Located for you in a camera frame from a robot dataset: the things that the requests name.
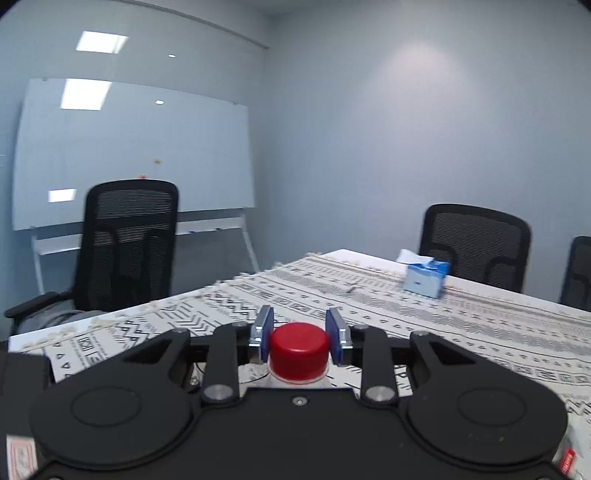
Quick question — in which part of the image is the red bottle cap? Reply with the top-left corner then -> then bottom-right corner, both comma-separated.
269,323 -> 329,380

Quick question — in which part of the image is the blue tissue box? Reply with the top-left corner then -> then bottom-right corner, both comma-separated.
397,249 -> 451,299

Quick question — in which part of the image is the black mesh office chair left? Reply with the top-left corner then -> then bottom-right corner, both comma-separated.
4,179 -> 179,335

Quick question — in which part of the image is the black mesh office chair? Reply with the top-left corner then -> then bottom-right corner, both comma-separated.
419,204 -> 532,293
559,236 -> 591,311
4,179 -> 179,335

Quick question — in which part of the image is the black mesh office chair middle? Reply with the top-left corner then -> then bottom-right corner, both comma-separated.
419,204 -> 532,293

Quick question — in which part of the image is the patterned white tablecloth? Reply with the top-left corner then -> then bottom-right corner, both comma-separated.
8,250 -> 591,434

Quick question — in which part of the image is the black mesh office chair right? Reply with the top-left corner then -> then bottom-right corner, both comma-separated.
559,236 -> 591,311

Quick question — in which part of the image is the whiteboard on stand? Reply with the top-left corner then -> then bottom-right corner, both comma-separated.
10,78 -> 256,293

